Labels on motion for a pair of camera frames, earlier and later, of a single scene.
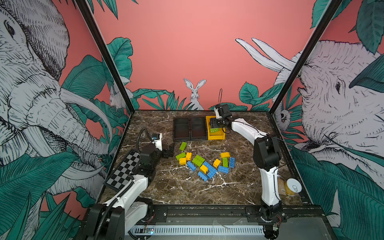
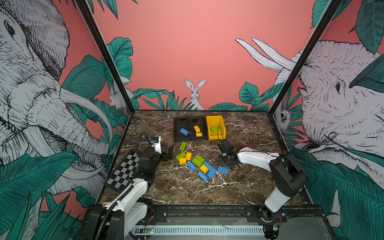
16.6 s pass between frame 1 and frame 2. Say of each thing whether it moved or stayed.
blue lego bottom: stayed
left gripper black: stayed
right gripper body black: moved
